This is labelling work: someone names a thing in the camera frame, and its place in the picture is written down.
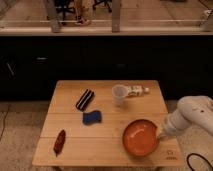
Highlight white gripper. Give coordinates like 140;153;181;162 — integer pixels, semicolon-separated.
157;111;187;140

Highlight dark red brown object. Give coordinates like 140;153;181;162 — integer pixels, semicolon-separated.
53;130;66;155

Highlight white patterned bottle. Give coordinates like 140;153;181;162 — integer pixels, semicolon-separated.
127;85;150;96

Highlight wooden table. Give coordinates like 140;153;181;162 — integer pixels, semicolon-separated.
33;80;183;167

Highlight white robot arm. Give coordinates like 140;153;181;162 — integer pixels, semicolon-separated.
158;96;213;140

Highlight clear plastic cup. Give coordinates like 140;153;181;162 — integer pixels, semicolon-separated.
112;84;128;106

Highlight black cable left floor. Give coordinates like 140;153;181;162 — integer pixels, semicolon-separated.
0;103;12;141

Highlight person legs in background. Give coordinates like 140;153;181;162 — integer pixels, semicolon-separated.
74;0;91;26

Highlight black cable floor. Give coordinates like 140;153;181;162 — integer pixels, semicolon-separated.
186;152;213;171
0;103;12;141

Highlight blue sponge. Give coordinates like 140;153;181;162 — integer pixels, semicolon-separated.
82;110;102;125

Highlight black office chair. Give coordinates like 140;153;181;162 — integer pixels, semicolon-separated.
54;0;75;25

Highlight orange ceramic bowl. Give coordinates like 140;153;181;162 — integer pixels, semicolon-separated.
122;119;158;157

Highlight black white striped case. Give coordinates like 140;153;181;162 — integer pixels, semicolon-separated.
75;89;94;111

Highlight black cable right floor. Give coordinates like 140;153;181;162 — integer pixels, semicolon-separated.
186;152;213;171

